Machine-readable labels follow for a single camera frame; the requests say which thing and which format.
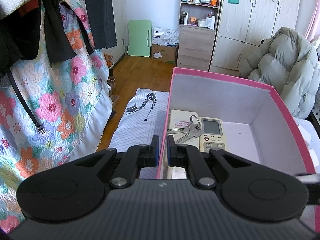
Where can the cream AC remote control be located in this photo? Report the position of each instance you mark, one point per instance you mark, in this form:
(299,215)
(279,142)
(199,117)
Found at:
(213,137)

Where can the grey puffer jacket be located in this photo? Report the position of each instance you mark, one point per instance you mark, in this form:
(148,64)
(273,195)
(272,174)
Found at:
(289,63)

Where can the wooden shelf cabinet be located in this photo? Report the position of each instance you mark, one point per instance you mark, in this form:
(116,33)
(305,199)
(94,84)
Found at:
(198,32)

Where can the cardboard box on floor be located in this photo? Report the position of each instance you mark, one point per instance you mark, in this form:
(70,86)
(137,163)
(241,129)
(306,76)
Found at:
(167,54)

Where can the floral quilt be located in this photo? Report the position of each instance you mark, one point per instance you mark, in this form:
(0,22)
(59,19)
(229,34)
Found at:
(67,106)

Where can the black hanging coat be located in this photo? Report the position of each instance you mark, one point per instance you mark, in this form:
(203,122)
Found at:
(20,31)

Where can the light wood wardrobe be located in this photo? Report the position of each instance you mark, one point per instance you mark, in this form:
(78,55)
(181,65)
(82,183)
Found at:
(244,25)

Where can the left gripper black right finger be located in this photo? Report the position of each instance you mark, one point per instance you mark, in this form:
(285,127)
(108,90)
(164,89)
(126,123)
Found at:
(192,160)

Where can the pink cardboard box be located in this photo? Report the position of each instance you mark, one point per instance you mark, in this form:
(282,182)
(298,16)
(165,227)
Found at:
(257,195)

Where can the silver key bunch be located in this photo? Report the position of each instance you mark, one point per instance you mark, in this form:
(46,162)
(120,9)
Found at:
(193,130)

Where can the white cloth with guitar print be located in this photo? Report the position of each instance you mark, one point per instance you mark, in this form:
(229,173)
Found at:
(143,118)

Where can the white door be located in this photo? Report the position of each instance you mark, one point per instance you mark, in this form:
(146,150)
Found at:
(118,51)

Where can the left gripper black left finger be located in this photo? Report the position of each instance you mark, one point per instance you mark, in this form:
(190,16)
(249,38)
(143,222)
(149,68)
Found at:
(132,161)

